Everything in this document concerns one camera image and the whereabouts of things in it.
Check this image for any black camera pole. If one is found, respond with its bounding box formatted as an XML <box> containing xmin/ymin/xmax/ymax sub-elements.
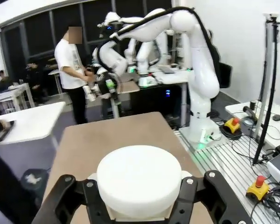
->
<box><xmin>252</xmin><ymin>19</ymin><xmax>280</xmax><ymax>166</ymax></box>

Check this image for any white equipment desk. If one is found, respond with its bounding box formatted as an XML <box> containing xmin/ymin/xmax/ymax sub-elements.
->
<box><xmin>224</xmin><ymin>99</ymin><xmax>280</xmax><ymax>150</ymax></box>

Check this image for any black waste bin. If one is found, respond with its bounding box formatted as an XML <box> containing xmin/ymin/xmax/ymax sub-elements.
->
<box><xmin>20</xmin><ymin>168</ymin><xmax>50</xmax><ymax>204</ymax></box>

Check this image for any yellow emergency stop button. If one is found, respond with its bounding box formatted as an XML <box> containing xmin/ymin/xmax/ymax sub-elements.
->
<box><xmin>224</xmin><ymin>117</ymin><xmax>241</xmax><ymax>134</ymax></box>
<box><xmin>245</xmin><ymin>175</ymin><xmax>271</xmax><ymax>202</ymax></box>

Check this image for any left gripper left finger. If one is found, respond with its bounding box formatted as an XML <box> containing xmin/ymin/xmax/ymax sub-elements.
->
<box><xmin>31</xmin><ymin>174</ymin><xmax>113</xmax><ymax>224</ymax></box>

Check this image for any seated person in black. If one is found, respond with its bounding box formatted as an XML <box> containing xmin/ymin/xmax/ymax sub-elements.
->
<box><xmin>25</xmin><ymin>60</ymin><xmax>50</xmax><ymax>105</ymax></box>

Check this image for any white side table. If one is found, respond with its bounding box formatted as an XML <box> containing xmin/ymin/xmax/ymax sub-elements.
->
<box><xmin>0</xmin><ymin>101</ymin><xmax>67</xmax><ymax>146</ymax></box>

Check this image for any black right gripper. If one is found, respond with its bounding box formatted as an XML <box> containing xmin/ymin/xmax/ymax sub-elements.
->
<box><xmin>98</xmin><ymin>78</ymin><xmax>119</xmax><ymax>100</ymax></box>

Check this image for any aluminium slotted base platform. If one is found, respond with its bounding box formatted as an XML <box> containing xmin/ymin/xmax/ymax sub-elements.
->
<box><xmin>174</xmin><ymin>129</ymin><xmax>280</xmax><ymax>224</ymax></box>

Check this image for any aluminium profile post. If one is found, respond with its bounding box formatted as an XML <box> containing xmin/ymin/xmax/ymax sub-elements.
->
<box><xmin>252</xmin><ymin>13</ymin><xmax>280</xmax><ymax>141</ymax></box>

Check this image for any white cylindrical bottle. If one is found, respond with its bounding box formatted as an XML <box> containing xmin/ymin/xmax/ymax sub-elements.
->
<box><xmin>82</xmin><ymin>84</ymin><xmax>98</xmax><ymax>102</ymax></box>

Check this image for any black corrugated cable hose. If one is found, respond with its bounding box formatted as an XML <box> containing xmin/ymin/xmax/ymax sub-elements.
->
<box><xmin>109</xmin><ymin>6</ymin><xmax>217</xmax><ymax>61</ymax></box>

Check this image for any person in white t-shirt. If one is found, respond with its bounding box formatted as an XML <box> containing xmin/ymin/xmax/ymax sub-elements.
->
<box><xmin>54</xmin><ymin>26</ymin><xmax>97</xmax><ymax>126</ymax></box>

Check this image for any white shelf table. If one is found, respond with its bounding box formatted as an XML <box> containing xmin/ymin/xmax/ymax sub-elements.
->
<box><xmin>0</xmin><ymin>82</ymin><xmax>36</xmax><ymax>113</ymax></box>

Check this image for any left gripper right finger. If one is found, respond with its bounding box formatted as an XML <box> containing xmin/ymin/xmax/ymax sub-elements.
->
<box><xmin>170</xmin><ymin>170</ymin><xmax>254</xmax><ymax>224</ymax></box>

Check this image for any black tray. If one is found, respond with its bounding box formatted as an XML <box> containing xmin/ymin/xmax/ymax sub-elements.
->
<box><xmin>0</xmin><ymin>119</ymin><xmax>16</xmax><ymax>143</ymax></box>

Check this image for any black cable bundle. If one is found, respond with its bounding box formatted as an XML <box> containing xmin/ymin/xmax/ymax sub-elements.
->
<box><xmin>249</xmin><ymin>183</ymin><xmax>280</xmax><ymax>224</ymax></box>

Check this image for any white round cap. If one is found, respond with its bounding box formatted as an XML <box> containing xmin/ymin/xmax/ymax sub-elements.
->
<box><xmin>96</xmin><ymin>145</ymin><xmax>183</xmax><ymax>219</ymax></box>

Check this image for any black office chair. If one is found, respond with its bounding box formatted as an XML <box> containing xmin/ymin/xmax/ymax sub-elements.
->
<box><xmin>207</xmin><ymin>29</ymin><xmax>233</xmax><ymax>90</ymax></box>

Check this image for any background lab table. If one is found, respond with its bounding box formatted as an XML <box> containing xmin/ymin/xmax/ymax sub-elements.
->
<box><xmin>151</xmin><ymin>67</ymin><xmax>192</xmax><ymax>128</ymax></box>

